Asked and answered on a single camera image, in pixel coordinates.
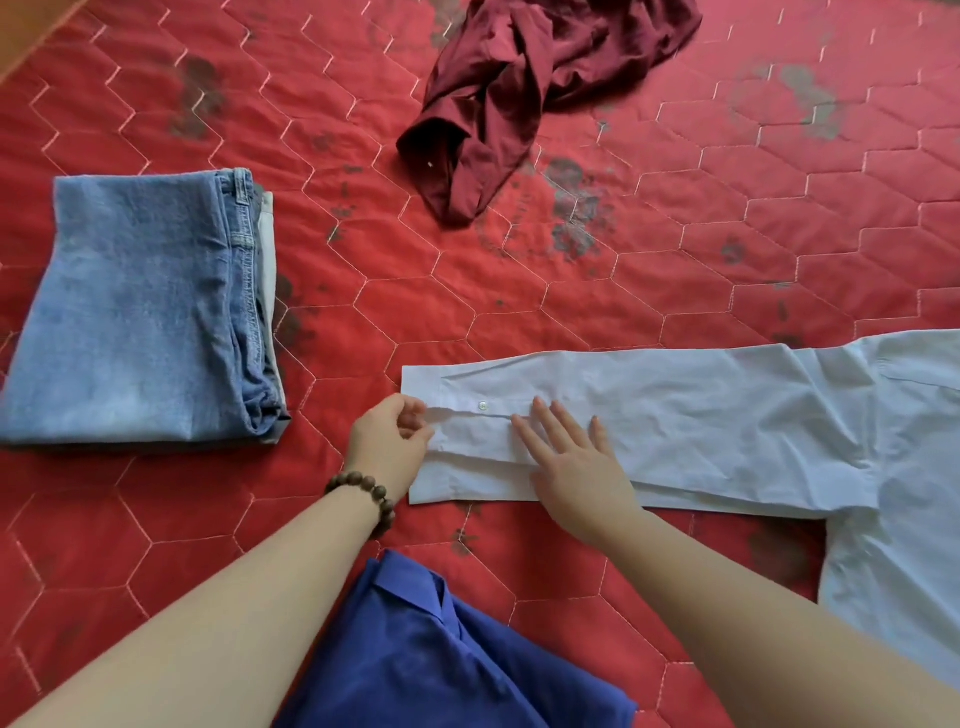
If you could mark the light grey trousers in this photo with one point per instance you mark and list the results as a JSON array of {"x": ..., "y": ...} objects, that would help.
[{"x": 268, "y": 300}]

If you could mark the dark grey trousers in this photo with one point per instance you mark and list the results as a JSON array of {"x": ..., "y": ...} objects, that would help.
[{"x": 150, "y": 444}]

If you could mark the person's right forearm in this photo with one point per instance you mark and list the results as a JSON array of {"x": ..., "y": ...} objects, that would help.
[{"x": 787, "y": 630}]

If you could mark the person's left hand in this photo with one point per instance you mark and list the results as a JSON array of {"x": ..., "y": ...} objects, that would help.
[{"x": 386, "y": 450}]

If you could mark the blue denim jeans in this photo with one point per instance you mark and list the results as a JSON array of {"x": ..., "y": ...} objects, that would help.
[{"x": 135, "y": 315}]

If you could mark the red quilted mattress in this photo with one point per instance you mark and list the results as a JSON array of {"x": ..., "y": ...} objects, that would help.
[{"x": 600, "y": 262}]

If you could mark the light blue shirt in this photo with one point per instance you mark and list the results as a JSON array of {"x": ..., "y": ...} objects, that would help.
[{"x": 750, "y": 427}]

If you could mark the person's right hand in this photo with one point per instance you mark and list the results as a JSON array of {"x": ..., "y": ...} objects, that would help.
[{"x": 581, "y": 480}]

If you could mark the dark blue shirt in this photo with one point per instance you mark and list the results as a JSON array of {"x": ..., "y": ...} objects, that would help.
[{"x": 435, "y": 660}]

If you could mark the maroon shirt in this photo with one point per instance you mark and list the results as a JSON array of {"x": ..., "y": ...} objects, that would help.
[{"x": 510, "y": 97}]

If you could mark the person's left forearm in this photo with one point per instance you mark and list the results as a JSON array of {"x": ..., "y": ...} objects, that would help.
[{"x": 210, "y": 622}]

